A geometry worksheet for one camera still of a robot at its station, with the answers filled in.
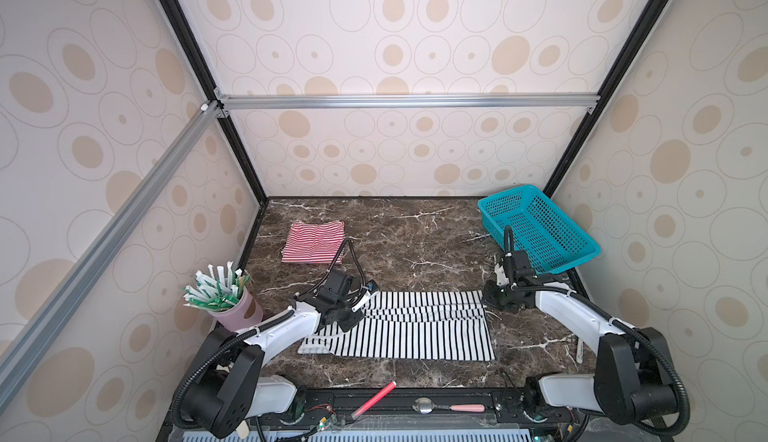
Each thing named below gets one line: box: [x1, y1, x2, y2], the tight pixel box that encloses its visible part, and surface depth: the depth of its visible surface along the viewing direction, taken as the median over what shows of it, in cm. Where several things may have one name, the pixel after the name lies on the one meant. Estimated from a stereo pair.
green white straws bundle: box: [182, 261, 250, 312], surface depth 76 cm
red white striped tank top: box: [281, 220, 346, 264], surface depth 108 cm
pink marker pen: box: [351, 381, 397, 420], surface depth 76 cm
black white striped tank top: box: [298, 290, 496, 361], surface depth 87 cm
